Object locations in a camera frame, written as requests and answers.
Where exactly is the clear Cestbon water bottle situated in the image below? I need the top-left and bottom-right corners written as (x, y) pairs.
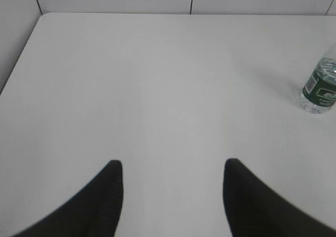
top-left (298, 46), bottom-right (335, 114)

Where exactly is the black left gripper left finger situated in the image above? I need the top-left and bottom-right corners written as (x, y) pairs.
top-left (14, 160), bottom-right (124, 236)

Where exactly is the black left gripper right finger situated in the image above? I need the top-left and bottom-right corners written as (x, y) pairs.
top-left (223, 158), bottom-right (335, 236)

